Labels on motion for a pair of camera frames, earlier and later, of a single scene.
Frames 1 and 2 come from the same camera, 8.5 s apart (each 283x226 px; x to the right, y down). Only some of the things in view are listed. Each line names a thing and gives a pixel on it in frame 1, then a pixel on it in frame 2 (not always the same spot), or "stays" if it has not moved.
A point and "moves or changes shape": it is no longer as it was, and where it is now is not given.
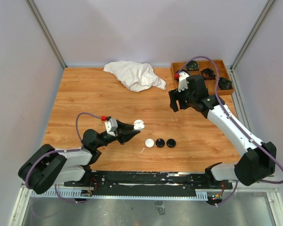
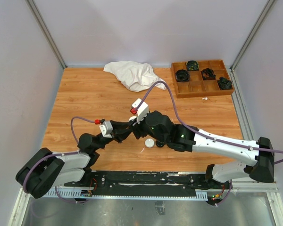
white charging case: [149, 142] stays
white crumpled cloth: [135, 76] stays
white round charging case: [138, 125] moves or changes shape
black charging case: [160, 142] stays
